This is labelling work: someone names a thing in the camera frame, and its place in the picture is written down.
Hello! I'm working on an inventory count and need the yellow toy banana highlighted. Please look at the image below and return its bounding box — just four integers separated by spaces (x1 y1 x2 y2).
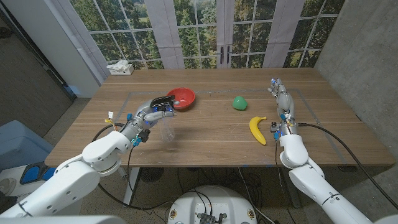
249 116 268 146

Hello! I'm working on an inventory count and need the printed window backdrop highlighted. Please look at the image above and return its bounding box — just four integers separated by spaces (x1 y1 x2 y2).
51 0 346 70

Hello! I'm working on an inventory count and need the blue-grey box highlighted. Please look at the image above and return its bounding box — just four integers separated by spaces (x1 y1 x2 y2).
0 119 55 172

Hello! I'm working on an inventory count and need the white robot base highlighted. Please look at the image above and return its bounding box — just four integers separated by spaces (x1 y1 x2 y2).
167 185 257 224

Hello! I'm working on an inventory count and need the grey table leg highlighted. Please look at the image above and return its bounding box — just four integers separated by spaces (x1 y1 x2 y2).
281 166 302 208

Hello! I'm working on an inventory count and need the small grey sneaker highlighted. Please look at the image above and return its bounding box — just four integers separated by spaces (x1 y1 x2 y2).
0 177 18 197

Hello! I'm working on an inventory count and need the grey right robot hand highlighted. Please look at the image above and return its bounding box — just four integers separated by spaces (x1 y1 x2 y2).
267 77 300 138

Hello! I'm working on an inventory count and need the round black floor fan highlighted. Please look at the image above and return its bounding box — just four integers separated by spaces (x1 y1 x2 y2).
139 167 165 183

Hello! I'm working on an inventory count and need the white floor cable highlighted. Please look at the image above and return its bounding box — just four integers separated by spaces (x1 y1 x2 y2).
238 167 276 224

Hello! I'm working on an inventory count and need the white table leg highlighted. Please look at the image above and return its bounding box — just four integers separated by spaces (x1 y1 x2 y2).
123 167 141 208

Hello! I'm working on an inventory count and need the thin black left wrist cable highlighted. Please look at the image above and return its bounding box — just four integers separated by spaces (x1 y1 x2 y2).
126 145 136 203

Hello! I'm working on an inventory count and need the white tissue box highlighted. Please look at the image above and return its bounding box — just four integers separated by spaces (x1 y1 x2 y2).
106 59 135 76

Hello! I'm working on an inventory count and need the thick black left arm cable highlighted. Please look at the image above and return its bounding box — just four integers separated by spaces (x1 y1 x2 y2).
91 123 175 211

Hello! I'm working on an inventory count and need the green toy apple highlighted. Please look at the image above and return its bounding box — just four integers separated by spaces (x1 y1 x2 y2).
232 95 249 111

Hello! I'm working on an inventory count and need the white robot chest edge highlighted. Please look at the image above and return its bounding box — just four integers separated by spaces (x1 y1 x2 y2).
0 215 127 224

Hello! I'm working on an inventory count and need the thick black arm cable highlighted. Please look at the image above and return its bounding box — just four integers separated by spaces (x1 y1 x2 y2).
297 122 398 210
91 123 175 211

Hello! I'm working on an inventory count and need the clear spray bottle black head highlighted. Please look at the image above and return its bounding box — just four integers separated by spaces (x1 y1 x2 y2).
150 95 178 143

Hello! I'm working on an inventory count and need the blue and black foot pedal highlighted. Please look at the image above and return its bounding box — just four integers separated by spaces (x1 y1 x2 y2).
19 161 58 185

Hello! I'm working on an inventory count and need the red bowl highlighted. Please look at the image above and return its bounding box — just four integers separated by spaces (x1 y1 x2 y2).
167 87 197 110

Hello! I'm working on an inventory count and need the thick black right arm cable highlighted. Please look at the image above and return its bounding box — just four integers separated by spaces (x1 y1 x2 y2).
297 122 398 210

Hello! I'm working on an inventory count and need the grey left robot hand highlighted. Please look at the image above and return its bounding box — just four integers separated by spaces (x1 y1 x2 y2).
119 96 181 147

